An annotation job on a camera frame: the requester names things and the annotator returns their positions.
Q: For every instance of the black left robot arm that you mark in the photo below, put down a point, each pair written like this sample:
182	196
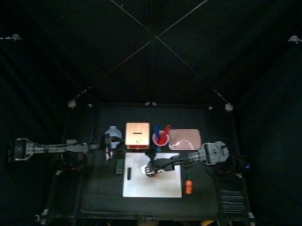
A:
51	148

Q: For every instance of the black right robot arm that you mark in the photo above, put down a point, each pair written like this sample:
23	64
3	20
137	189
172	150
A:
214	153

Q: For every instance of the white cutting board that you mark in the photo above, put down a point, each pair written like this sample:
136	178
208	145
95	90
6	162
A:
157	188

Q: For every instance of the red plastic cup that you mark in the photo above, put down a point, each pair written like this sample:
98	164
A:
165	141

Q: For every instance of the orange toy carrot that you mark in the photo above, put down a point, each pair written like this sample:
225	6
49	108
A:
189	186

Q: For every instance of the pink translucent plastic tray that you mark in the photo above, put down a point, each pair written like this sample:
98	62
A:
185	138

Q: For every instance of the blue toy spatula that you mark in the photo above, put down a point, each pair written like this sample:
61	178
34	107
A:
158	131

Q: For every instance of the red toy spatula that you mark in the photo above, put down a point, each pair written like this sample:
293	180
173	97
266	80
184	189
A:
168	129

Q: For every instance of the grey metal bracket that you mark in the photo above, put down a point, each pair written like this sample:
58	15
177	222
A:
15	37
293	39
229	106
73	103

